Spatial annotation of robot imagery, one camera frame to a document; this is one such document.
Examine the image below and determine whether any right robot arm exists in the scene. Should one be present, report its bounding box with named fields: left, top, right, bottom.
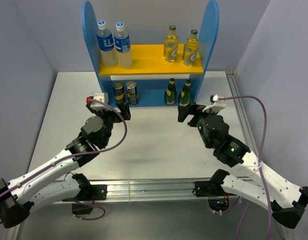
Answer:
left=178, top=102, right=308, bottom=229

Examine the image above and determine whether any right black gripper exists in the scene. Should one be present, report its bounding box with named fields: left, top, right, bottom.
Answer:
left=178, top=101, right=219, bottom=149

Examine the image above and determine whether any clear soda bottle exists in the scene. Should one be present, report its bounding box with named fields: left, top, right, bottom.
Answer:
left=182, top=29, right=199, bottom=66
left=164, top=25, right=179, bottom=62

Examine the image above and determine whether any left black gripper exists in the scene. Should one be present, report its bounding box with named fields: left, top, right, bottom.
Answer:
left=87, top=100, right=130, bottom=147

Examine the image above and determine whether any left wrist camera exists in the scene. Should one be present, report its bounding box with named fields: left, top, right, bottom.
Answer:
left=86, top=92, right=110, bottom=111

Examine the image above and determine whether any aluminium front rail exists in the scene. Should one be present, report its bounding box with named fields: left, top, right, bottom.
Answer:
left=77, top=178, right=209, bottom=203

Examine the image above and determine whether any right blue-label water bottle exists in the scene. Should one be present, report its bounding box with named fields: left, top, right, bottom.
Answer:
left=114, top=21, right=133, bottom=69

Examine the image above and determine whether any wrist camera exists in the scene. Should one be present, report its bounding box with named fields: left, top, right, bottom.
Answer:
left=86, top=92, right=110, bottom=111
left=202, top=94, right=226, bottom=114

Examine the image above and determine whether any blue and yellow shelf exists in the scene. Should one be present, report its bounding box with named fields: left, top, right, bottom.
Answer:
left=81, top=0, right=220, bottom=107

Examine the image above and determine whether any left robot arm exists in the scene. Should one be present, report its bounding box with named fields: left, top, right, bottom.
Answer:
left=0, top=98, right=131, bottom=229

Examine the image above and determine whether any black drink can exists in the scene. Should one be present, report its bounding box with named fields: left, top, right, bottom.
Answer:
left=126, top=81, right=138, bottom=105
left=113, top=81, right=126, bottom=106

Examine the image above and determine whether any green glass bottle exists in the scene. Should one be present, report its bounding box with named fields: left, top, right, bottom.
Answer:
left=164, top=78, right=177, bottom=105
left=178, top=80, right=191, bottom=107

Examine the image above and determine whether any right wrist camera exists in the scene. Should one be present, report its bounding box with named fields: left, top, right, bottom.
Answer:
left=202, top=94, right=226, bottom=114

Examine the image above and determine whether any blue-label water bottle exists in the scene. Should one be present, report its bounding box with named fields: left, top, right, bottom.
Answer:
left=114, top=21, right=133, bottom=69
left=97, top=20, right=118, bottom=67

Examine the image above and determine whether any left blue-label water bottle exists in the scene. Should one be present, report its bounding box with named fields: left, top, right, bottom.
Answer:
left=97, top=20, right=118, bottom=67

